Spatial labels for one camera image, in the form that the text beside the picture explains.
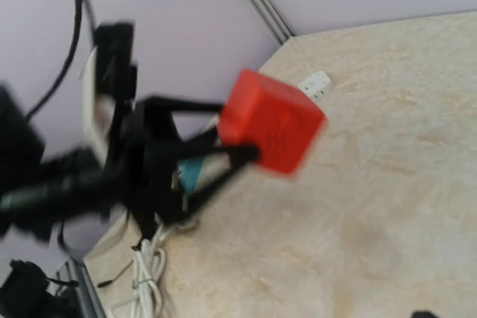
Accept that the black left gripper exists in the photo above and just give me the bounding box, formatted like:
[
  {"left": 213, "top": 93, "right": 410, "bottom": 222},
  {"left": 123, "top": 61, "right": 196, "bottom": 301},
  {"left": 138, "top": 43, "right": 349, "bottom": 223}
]
[{"left": 119, "top": 95, "right": 259, "bottom": 236}]

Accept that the red cube socket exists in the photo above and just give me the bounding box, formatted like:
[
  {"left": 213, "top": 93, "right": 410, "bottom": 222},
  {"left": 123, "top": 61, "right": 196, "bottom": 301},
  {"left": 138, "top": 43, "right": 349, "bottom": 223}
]
[{"left": 217, "top": 69, "right": 327, "bottom": 175}]

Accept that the white plug adapter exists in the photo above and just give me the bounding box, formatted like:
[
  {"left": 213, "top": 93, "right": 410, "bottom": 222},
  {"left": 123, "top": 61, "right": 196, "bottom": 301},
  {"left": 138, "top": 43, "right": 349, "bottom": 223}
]
[{"left": 297, "top": 71, "right": 333, "bottom": 102}]

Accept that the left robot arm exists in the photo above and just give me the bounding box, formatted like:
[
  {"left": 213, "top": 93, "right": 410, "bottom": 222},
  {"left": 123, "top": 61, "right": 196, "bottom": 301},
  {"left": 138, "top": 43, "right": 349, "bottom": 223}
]
[{"left": 1, "top": 22, "right": 259, "bottom": 241}]

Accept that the teal power strip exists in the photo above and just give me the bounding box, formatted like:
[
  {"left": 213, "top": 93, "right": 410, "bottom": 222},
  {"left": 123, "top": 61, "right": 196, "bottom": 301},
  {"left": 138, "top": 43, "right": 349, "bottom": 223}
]
[{"left": 178, "top": 157, "right": 203, "bottom": 194}]

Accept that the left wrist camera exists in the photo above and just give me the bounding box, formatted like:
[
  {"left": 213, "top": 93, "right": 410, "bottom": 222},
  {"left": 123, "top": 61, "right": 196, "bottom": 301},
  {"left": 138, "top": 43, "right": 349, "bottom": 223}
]
[{"left": 81, "top": 21, "right": 137, "bottom": 106}]

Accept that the left aluminium corner post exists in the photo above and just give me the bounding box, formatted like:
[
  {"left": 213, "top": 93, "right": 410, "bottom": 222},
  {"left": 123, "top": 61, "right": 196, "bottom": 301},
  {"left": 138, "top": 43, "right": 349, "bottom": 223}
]
[{"left": 248, "top": 0, "right": 295, "bottom": 45}]

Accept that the white strip power cable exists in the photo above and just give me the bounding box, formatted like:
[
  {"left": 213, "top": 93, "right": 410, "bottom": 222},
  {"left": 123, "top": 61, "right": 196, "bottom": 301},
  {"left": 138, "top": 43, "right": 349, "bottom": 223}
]
[{"left": 107, "top": 220, "right": 176, "bottom": 318}]

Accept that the aluminium front rail frame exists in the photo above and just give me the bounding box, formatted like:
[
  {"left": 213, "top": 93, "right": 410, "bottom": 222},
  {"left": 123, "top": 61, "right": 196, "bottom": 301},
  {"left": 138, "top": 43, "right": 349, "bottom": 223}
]
[{"left": 47, "top": 259, "right": 107, "bottom": 318}]

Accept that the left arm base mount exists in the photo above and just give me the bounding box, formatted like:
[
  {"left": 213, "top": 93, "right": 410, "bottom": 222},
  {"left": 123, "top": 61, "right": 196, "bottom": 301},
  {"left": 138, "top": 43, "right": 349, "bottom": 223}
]
[{"left": 1, "top": 260, "right": 80, "bottom": 318}]

